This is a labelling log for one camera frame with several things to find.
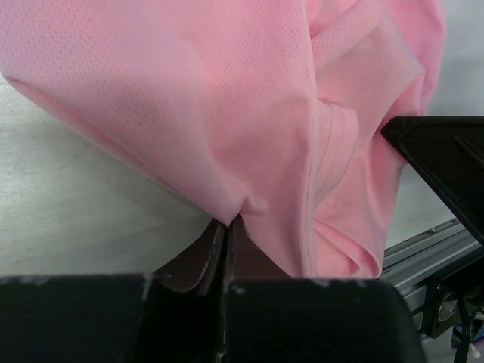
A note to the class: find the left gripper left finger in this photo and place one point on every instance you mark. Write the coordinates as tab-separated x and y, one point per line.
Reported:
169	315

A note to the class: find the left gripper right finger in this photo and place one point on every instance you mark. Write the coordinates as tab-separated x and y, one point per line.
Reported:
272	317

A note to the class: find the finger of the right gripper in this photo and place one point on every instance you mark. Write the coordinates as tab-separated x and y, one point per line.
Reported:
447	153

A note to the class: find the aluminium mounting rail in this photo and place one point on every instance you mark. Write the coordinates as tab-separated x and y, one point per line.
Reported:
409	264

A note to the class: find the pink t shirt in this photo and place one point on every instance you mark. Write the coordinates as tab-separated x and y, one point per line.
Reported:
268	110

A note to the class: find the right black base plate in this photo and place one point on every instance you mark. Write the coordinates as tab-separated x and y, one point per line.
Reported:
462	279

